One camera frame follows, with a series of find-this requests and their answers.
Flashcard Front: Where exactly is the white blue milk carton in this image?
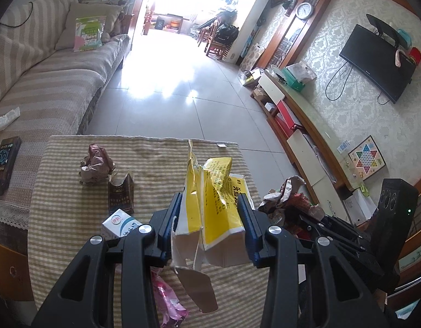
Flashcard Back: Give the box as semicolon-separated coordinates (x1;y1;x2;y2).
101;209;142;240

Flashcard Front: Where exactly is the long pink snack wrapper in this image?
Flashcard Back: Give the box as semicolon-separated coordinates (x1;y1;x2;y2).
151;268;188;327

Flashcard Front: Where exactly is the red brown wrapper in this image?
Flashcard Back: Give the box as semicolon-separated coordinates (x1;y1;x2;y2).
258;175;325;226

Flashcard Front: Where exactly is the dark brown cigarette pack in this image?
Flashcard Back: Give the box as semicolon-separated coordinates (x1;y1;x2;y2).
108;173;134;215

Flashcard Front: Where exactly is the brown paper ball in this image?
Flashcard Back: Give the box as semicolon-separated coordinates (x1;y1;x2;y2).
79;144;116;184

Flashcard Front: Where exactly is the wooden side cabinet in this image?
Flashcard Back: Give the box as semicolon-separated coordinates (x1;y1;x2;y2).
0;244;33;301

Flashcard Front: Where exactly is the striped green tablecloth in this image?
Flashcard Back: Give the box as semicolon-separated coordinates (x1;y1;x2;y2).
27;136;268;327

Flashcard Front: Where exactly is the chinese checkers board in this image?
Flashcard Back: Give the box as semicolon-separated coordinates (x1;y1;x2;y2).
348;136;386;181

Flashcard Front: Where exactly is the long wooden tv cabinet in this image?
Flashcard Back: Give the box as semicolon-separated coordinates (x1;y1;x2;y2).
251;72;376;225

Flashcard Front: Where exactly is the torn yellow white box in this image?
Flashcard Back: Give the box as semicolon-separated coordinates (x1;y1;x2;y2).
171;140;253;313

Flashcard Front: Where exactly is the green tissue box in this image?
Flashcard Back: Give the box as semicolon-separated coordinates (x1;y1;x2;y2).
281;68;304;92

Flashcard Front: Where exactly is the striped beige sofa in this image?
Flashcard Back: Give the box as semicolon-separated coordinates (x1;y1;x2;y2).
0;0;129;230

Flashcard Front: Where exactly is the wooden dining chair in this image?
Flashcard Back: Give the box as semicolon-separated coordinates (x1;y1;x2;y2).
204;21;231;60

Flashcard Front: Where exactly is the beige sofa cushion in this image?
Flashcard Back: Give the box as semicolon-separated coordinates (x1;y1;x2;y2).
55;2;122;50

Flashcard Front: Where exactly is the green pink snack bag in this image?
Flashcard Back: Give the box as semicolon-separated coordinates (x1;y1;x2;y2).
73;16;106;52

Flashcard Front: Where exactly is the wall mounted black television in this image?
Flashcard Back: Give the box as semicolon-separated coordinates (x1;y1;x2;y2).
339;25;416;103

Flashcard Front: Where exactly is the round wall clock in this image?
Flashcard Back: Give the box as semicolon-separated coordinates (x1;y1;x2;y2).
296;2;314;20

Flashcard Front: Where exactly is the black cable on sofa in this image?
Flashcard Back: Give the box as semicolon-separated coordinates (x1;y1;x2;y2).
0;1;34;28

